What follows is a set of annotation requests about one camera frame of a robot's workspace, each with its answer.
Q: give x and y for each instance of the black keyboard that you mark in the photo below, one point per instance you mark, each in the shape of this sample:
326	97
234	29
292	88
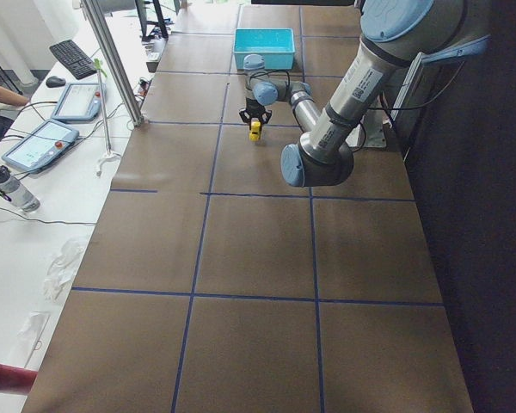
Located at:
73	58

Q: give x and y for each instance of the person forearm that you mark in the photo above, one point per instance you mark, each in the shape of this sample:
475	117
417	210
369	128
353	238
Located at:
11	98

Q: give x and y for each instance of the red cylinder tube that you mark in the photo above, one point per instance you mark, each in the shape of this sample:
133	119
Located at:
16	380

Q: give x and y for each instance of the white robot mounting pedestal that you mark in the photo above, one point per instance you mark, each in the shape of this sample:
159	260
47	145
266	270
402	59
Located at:
370	133

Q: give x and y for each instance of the white paper packet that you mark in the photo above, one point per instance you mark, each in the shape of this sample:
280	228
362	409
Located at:
29	335

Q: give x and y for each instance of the black computer mouse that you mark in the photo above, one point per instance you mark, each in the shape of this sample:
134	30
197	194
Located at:
55	82

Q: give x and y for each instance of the aluminium frame post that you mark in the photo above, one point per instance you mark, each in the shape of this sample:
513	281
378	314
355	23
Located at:
117	40

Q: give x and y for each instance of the turquoise plastic bin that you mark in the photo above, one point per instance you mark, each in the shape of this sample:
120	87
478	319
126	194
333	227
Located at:
275	45

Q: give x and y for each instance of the crumpled white plastic bag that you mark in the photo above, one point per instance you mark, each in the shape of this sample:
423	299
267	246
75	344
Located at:
64	267

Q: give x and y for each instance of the yellow beetle toy car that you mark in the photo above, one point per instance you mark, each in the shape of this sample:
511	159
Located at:
255	128

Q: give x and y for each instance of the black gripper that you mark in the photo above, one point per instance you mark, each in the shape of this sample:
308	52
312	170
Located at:
253	107

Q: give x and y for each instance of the silver reacher grabber stick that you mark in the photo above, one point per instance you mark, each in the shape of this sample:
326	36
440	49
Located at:
109	155

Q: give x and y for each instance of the clear water bottle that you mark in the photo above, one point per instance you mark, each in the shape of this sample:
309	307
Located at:
14	191

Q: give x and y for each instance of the near teach pendant tablet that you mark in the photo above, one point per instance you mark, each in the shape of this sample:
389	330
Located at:
45	144

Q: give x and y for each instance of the far teach pendant tablet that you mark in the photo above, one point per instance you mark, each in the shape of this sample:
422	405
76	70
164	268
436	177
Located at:
79	103

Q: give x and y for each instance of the teach pendant tablet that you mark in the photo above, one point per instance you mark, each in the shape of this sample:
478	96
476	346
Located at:
45	144
79	103

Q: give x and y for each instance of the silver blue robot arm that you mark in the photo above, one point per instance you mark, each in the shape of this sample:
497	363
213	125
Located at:
393	33

